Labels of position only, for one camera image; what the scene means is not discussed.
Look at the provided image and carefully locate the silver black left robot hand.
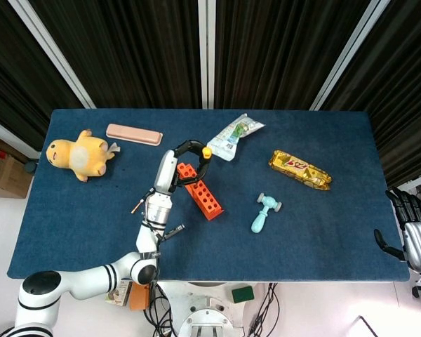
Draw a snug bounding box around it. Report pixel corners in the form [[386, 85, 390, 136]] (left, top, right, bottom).
[[153, 139, 215, 196]]

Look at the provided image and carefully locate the orange test tube rack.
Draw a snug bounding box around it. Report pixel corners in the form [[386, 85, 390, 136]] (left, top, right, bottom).
[[176, 162, 225, 222]]

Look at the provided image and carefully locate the pink rectangular case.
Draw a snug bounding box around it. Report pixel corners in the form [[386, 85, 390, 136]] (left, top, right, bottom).
[[105, 123, 163, 147]]

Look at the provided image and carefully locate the slim black pen tool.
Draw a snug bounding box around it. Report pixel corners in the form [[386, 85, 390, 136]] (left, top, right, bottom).
[[160, 223, 186, 242]]

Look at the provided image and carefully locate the white green snack bag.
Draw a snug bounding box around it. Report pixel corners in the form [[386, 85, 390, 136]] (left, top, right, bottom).
[[206, 112, 267, 163]]

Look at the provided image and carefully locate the yellow plush duck toy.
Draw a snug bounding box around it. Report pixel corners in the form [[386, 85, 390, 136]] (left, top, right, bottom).
[[45, 128, 122, 183]]

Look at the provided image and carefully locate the white flat panel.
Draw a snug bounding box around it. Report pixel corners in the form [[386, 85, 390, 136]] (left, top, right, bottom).
[[342, 315, 384, 337]]

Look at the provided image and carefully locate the light blue toy hammer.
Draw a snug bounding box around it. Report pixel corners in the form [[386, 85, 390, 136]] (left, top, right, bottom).
[[250, 192, 283, 234]]

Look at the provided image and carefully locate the blue felt table mat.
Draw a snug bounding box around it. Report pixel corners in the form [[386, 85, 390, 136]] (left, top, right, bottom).
[[6, 107, 410, 284]]

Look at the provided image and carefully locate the orange box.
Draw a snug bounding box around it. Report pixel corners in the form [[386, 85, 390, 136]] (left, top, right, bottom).
[[128, 282, 152, 312]]

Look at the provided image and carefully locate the small printed carton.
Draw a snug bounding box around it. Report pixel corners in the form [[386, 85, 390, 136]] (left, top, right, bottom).
[[104, 279, 133, 307]]

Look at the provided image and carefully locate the gold foil snack package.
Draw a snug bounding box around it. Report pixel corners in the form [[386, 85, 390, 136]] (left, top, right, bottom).
[[268, 150, 333, 192]]

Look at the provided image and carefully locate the green block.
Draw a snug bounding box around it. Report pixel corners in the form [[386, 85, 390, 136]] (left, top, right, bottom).
[[231, 285, 255, 304]]

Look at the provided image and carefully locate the white robot torso base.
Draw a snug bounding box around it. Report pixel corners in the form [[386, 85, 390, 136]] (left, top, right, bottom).
[[156, 282, 248, 337]]

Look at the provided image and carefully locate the brown cardboard box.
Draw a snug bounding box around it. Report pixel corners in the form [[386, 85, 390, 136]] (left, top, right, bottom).
[[0, 131, 34, 199]]

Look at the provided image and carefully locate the white frame post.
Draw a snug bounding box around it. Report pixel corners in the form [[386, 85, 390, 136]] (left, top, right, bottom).
[[197, 0, 217, 110], [309, 0, 391, 112], [7, 0, 97, 110]]

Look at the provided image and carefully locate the black cable bundle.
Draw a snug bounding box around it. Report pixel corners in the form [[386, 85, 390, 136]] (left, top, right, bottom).
[[247, 282, 279, 336], [142, 282, 178, 337]]

